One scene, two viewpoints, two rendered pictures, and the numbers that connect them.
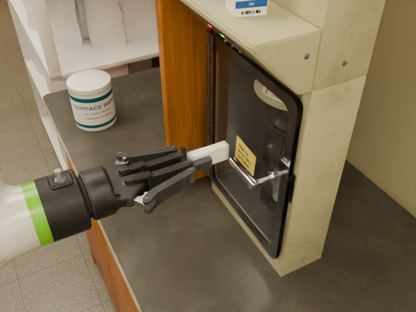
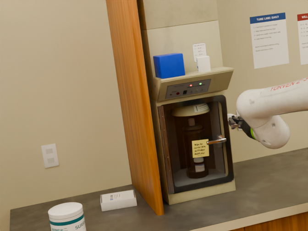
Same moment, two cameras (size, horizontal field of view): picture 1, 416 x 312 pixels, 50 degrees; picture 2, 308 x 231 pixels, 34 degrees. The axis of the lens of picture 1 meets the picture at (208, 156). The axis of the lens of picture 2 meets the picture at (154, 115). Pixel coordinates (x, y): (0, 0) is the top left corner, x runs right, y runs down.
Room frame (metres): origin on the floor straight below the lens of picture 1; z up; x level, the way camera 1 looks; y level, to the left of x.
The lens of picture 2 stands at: (0.38, 2.04, 1.74)
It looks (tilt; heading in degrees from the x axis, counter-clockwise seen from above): 11 degrees down; 284
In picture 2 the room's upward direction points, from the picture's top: 7 degrees counter-clockwise
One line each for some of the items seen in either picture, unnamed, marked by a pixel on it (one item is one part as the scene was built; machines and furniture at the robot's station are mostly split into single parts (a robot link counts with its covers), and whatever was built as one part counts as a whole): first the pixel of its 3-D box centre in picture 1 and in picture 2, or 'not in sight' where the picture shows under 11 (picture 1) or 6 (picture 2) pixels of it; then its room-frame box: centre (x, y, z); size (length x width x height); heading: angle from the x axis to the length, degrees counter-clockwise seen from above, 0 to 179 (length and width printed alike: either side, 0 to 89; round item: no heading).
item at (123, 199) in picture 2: not in sight; (118, 200); (1.12, -0.05, 0.96); 0.16 x 0.12 x 0.04; 19
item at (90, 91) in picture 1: (92, 100); (68, 226); (1.19, 0.36, 1.02); 0.13 x 0.13 x 0.15
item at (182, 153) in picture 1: (153, 168); (239, 122); (0.53, 0.08, 1.31); 0.11 x 0.01 x 0.04; 119
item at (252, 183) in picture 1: (251, 170); (215, 140); (0.65, -0.08, 1.20); 0.10 x 0.05 x 0.03; 27
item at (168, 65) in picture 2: not in sight; (168, 65); (0.80, 0.01, 1.56); 0.10 x 0.10 x 0.09; 28
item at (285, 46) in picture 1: (228, 30); (194, 84); (0.71, -0.03, 1.46); 0.32 x 0.11 x 0.10; 28
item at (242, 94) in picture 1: (244, 148); (197, 144); (0.73, -0.08, 1.19); 0.30 x 0.01 x 0.40; 27
